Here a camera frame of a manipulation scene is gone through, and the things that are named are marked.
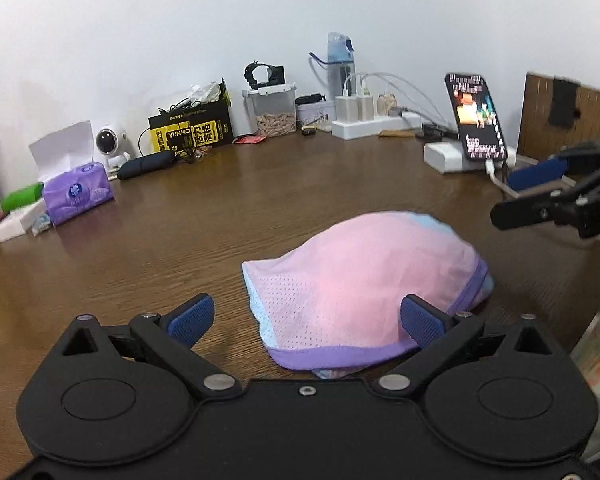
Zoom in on black cloth on board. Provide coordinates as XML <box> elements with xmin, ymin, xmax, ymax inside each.
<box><xmin>547</xmin><ymin>77</ymin><xmax>581</xmax><ymax>128</ymax></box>

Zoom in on blue water bottle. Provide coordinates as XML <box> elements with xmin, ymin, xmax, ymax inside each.
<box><xmin>309</xmin><ymin>32</ymin><xmax>357</xmax><ymax>101</ymax></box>

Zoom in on black pouch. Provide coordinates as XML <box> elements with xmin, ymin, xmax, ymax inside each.
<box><xmin>117</xmin><ymin>154</ymin><xmax>178</xmax><ymax>181</ymax></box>

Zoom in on black watch on stand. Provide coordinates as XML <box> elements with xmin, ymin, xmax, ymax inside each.
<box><xmin>244</xmin><ymin>61</ymin><xmax>284</xmax><ymax>91</ymax></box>

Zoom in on black and yellow carton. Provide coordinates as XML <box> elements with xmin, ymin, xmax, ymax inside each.
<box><xmin>148</xmin><ymin>78</ymin><xmax>234</xmax><ymax>158</ymax></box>

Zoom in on crumpled white paper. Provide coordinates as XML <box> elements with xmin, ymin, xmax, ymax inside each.
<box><xmin>187</xmin><ymin>81</ymin><xmax>223</xmax><ymax>105</ymax></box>

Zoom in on purple tissue pack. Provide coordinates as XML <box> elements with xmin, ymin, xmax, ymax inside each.
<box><xmin>29</xmin><ymin>121</ymin><xmax>115</xmax><ymax>227</ymax></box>

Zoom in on white charging cables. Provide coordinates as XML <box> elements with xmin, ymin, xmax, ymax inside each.
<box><xmin>345</xmin><ymin>72</ymin><xmax>451</xmax><ymax>126</ymax></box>

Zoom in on clear container of nuts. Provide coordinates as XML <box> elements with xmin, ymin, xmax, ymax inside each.
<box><xmin>242</xmin><ymin>82</ymin><xmax>298</xmax><ymax>137</ymax></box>

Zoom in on black thin cable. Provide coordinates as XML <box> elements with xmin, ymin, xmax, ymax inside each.
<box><xmin>140</xmin><ymin>99</ymin><xmax>201</xmax><ymax>158</ymax></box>

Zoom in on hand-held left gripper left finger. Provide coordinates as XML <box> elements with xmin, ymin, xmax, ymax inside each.
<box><xmin>55</xmin><ymin>294</ymin><xmax>243</xmax><ymax>402</ymax></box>

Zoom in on pink and blue mesh shirt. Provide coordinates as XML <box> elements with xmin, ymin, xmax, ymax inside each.
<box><xmin>241</xmin><ymin>211</ymin><xmax>495</xmax><ymax>380</ymax></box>

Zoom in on black adapter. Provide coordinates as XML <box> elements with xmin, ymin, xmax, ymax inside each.
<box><xmin>415</xmin><ymin>124</ymin><xmax>458</xmax><ymax>142</ymax></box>

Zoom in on wooden board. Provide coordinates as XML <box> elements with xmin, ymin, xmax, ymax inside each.
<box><xmin>517</xmin><ymin>72</ymin><xmax>600</xmax><ymax>161</ymax></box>

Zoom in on smartphone with lit screen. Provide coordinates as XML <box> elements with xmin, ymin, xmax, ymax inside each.
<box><xmin>445</xmin><ymin>72</ymin><xmax>509</xmax><ymax>162</ymax></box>

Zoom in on white security camera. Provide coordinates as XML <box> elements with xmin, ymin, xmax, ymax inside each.
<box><xmin>95</xmin><ymin>122</ymin><xmax>131</xmax><ymax>171</ymax></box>

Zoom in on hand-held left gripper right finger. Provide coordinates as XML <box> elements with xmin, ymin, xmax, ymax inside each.
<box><xmin>372</xmin><ymin>294</ymin><xmax>557</xmax><ymax>402</ymax></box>

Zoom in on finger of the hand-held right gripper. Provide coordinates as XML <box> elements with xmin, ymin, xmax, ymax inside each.
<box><xmin>507</xmin><ymin>137</ymin><xmax>600</xmax><ymax>197</ymax></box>
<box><xmin>490</xmin><ymin>170</ymin><xmax>600</xmax><ymax>241</ymax></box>

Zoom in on white flat box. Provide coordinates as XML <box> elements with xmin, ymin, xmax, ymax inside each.
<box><xmin>0</xmin><ymin>199</ymin><xmax>48</xmax><ymax>243</ymax></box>

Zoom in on printed tin box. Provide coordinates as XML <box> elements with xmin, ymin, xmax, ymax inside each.
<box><xmin>295</xmin><ymin>94</ymin><xmax>337</xmax><ymax>130</ymax></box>

